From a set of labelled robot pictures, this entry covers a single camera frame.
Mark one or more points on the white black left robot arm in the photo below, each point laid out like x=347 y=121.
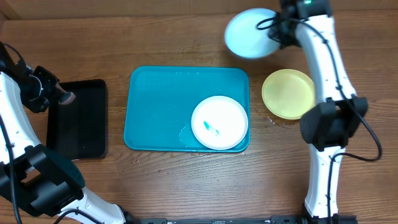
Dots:
x=34 y=178

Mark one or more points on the light blue plate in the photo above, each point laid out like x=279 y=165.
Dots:
x=247 y=35

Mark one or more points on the yellow plate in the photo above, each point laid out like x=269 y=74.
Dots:
x=288 y=93

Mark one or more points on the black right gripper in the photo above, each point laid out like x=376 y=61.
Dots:
x=274 y=35

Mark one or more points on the black water tray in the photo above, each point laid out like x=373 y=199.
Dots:
x=79 y=130

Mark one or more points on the white plate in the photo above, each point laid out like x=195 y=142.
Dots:
x=219 y=123

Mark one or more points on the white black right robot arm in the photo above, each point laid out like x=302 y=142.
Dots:
x=334 y=119

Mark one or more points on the cardboard backdrop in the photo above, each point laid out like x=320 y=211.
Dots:
x=65 y=9

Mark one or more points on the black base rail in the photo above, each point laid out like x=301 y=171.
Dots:
x=276 y=219

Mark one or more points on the teal serving tray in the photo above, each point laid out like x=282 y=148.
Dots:
x=162 y=99

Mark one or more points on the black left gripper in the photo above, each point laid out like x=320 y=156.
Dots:
x=34 y=104

